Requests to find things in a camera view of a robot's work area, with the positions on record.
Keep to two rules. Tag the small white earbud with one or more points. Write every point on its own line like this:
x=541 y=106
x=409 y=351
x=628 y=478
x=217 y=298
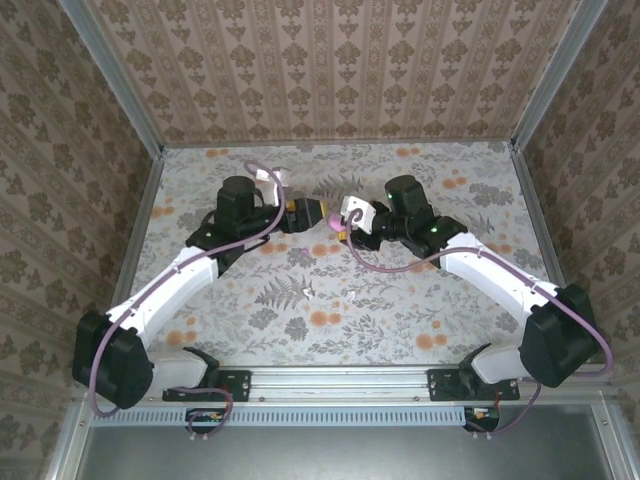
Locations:
x=352 y=296
x=307 y=292

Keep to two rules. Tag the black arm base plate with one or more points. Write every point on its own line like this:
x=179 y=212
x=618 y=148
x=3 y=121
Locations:
x=440 y=385
x=240 y=385

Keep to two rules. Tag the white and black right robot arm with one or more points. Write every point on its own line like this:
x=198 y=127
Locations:
x=500 y=280

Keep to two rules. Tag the pink earbud charging case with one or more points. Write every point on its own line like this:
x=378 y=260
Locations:
x=334 y=220

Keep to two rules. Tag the black connector board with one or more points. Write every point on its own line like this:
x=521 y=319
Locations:
x=482 y=416
x=205 y=419

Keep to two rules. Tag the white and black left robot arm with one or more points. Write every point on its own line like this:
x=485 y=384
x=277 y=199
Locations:
x=170 y=295

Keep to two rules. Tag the aluminium frame post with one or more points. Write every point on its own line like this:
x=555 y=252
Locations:
x=556 y=75
x=112 y=75

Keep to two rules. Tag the grey metal panel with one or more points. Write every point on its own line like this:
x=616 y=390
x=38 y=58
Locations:
x=340 y=455

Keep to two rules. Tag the aluminium table side rail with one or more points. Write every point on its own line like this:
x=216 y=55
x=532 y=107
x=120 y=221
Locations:
x=539 y=220
x=141 y=220

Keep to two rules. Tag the aluminium mounting rail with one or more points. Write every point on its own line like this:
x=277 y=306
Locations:
x=340 y=385

